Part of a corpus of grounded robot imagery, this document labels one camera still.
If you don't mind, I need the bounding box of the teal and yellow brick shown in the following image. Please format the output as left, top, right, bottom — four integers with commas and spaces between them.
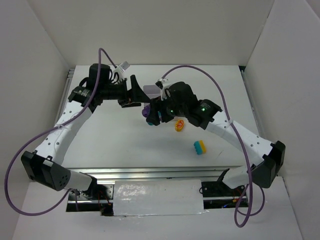
193, 140, 207, 155

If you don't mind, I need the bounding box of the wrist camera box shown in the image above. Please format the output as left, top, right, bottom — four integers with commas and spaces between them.
155, 78, 172, 101
113, 61, 130, 82

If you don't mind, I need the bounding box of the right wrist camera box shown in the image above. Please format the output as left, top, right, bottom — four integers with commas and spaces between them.
155, 78, 172, 101

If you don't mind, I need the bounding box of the white cover board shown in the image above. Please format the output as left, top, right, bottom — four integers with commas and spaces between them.
113, 179, 205, 217

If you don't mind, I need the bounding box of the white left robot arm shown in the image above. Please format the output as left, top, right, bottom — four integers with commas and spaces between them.
21, 62, 150, 199

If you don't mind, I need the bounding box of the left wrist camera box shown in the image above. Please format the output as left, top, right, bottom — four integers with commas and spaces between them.
113, 61, 130, 82

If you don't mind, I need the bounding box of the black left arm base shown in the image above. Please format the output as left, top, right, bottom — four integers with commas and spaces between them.
76, 184, 113, 201

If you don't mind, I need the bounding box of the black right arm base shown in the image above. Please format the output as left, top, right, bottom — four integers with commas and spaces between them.
199, 181, 245, 199

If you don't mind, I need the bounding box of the purple lotus block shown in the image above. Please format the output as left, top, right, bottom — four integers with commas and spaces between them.
141, 104, 151, 118

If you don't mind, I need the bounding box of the orange butterfly block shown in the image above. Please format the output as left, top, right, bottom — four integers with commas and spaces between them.
174, 119, 185, 132

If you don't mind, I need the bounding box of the white left divided container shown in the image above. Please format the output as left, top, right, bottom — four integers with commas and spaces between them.
143, 84, 161, 99

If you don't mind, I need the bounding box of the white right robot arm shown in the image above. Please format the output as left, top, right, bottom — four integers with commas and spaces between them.
146, 79, 286, 189

